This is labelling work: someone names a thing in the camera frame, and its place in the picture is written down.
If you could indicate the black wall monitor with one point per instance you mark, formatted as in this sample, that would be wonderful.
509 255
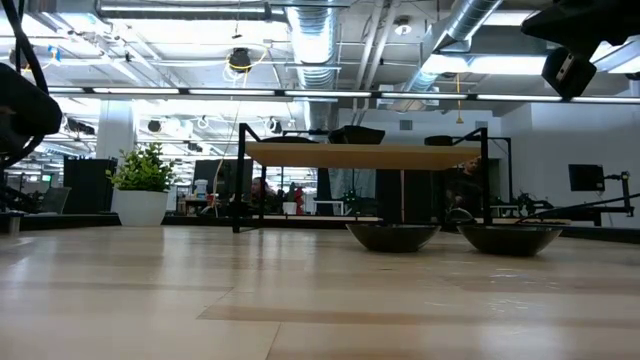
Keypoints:
586 177

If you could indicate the black metal background frame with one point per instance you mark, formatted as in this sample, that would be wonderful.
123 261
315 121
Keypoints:
509 170

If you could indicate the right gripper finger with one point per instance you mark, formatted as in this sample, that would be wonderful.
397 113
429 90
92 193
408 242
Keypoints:
565 35
570 17

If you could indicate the green plant in white pot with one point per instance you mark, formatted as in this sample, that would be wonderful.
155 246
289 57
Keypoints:
140 205

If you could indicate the grey office chair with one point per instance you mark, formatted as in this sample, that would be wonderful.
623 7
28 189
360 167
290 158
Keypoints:
54 199

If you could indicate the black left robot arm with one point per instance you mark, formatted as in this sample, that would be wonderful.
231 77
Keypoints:
25 110

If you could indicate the wooden shelf with black legs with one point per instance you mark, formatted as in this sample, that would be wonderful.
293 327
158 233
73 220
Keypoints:
360 156

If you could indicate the person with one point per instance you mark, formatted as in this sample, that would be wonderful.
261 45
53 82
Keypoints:
260 187
470 190

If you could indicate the black background desk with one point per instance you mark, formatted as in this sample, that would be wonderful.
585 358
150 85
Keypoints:
595 214

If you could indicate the white pillar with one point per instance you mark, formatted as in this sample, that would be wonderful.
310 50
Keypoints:
115 135

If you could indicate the silver ceiling duct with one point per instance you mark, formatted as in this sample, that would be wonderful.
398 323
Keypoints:
314 35
472 17

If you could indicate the long LED light bar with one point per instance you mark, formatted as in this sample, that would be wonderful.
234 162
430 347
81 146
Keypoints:
225 92

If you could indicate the black square wavy mini plate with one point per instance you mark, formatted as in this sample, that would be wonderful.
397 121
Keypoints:
357 136

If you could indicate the black partition panel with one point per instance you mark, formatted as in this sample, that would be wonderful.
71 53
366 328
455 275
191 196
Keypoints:
90 182

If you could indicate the white-framed laptop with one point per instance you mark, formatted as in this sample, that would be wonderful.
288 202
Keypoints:
329 207

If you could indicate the white bottle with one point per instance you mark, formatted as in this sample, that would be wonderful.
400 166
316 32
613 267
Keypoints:
201 190

